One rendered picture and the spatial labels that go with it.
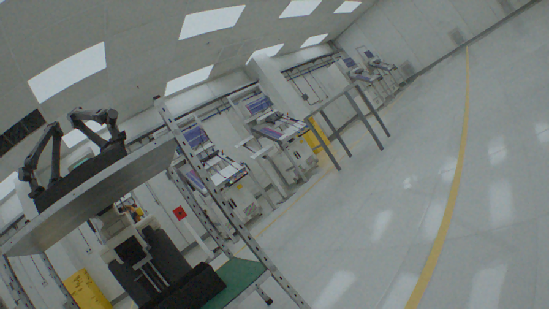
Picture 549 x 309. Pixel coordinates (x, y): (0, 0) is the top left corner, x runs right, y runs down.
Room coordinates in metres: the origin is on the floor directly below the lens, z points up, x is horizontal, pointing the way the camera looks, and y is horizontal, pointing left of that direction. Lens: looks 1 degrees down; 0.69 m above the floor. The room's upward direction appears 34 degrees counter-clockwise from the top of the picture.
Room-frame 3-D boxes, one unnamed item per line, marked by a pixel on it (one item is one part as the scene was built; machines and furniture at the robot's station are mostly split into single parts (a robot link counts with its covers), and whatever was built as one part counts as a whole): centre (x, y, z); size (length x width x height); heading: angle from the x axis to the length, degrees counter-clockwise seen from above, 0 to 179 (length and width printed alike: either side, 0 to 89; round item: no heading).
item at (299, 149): (4.34, -0.24, 0.65); 1.01 x 0.73 x 1.29; 35
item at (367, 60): (7.31, -4.25, 0.95); 1.36 x 0.82 x 1.90; 35
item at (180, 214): (2.86, 1.39, 0.39); 0.24 x 0.24 x 0.78; 35
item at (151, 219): (1.48, 1.21, 0.59); 0.55 x 0.34 x 0.83; 123
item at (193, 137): (3.59, 0.95, 1.52); 0.51 x 0.13 x 0.27; 125
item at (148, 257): (1.30, 1.02, 0.68); 0.28 x 0.27 x 0.25; 123
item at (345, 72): (6.50, -3.05, 0.95); 1.36 x 0.82 x 1.90; 35
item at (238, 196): (3.66, 1.06, 0.31); 0.70 x 0.65 x 0.62; 125
